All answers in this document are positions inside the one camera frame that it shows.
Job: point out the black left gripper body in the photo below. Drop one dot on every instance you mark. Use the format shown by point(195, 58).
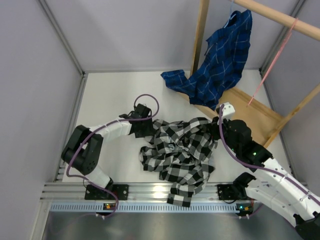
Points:
point(146, 128)

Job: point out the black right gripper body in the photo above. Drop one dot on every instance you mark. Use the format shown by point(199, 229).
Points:
point(233, 145)

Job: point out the black white checkered shirt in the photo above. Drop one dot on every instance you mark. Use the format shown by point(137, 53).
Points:
point(181, 152)

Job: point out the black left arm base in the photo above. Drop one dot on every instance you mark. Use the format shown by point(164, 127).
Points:
point(107, 192)

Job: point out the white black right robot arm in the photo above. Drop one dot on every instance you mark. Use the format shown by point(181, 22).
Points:
point(265, 180)

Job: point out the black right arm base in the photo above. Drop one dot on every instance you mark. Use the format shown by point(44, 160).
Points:
point(232, 192)

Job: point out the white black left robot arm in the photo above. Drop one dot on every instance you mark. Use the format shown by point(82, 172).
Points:
point(83, 148)

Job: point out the blue plaid shirt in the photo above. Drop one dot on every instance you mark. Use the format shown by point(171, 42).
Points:
point(225, 58)

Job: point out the light blue hanger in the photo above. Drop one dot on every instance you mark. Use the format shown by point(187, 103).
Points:
point(232, 15)

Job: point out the wooden clothes rack frame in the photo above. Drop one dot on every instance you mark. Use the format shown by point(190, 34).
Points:
point(265, 123)

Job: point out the aluminium mounting rail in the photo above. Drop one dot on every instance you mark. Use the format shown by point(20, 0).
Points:
point(142, 192)

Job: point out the slotted grey cable duct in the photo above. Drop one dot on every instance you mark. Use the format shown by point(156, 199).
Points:
point(133, 207)

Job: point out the pink wire hanger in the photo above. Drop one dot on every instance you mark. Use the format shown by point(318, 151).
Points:
point(280, 50)

